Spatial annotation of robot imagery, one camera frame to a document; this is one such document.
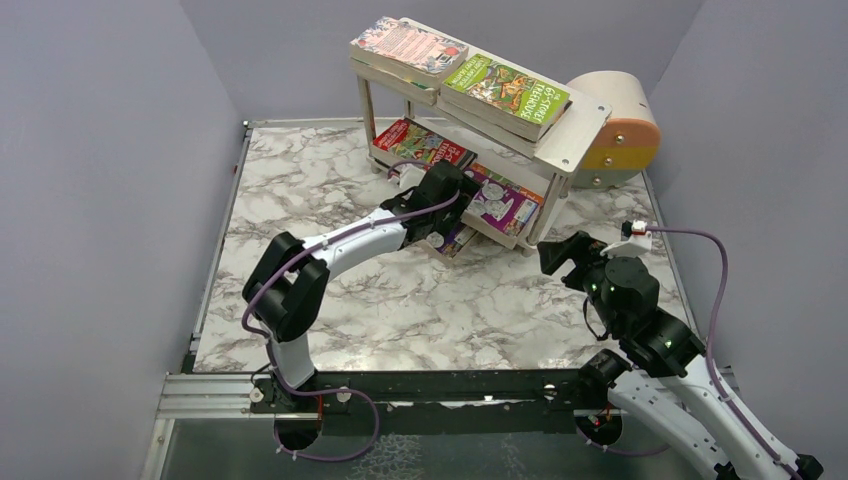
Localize red 13-storey treehouse book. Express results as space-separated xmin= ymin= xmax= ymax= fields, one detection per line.
xmin=369 ymin=118 xmax=478 ymax=168

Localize purple cartoon book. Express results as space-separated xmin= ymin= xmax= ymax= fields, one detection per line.
xmin=420 ymin=223 xmax=478 ymax=264

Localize red bottom books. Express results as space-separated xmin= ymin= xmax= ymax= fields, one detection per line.
xmin=465 ymin=190 xmax=540 ymax=237

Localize white two-tier shelf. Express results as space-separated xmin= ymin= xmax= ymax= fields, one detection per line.
xmin=355 ymin=18 xmax=611 ymax=253

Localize green 65-storey treehouse book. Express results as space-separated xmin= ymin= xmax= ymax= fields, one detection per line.
xmin=440 ymin=54 xmax=572 ymax=143

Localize pink floral book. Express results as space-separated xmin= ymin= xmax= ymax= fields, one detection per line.
xmin=349 ymin=16 xmax=469 ymax=89

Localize orange 78-storey treehouse book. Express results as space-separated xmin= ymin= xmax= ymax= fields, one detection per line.
xmin=464 ymin=162 xmax=544 ymax=205

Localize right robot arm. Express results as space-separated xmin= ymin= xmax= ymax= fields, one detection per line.
xmin=537 ymin=221 xmax=824 ymax=479

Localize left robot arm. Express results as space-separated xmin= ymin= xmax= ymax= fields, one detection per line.
xmin=241 ymin=161 xmax=482 ymax=397

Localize round wooden drawer box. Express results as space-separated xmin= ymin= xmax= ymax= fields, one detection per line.
xmin=567 ymin=70 xmax=661 ymax=189

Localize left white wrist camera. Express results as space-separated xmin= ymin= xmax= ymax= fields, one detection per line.
xmin=397 ymin=164 xmax=426 ymax=191

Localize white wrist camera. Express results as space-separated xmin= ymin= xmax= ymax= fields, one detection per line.
xmin=397 ymin=164 xmax=426 ymax=191
xmin=601 ymin=220 xmax=653 ymax=258

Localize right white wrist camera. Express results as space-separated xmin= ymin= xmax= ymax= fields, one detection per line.
xmin=601 ymin=220 xmax=653 ymax=258

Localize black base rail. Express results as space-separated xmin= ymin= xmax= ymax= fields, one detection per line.
xmin=178 ymin=367 xmax=645 ymax=439

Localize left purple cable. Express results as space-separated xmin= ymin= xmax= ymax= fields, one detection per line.
xmin=239 ymin=158 xmax=462 ymax=464

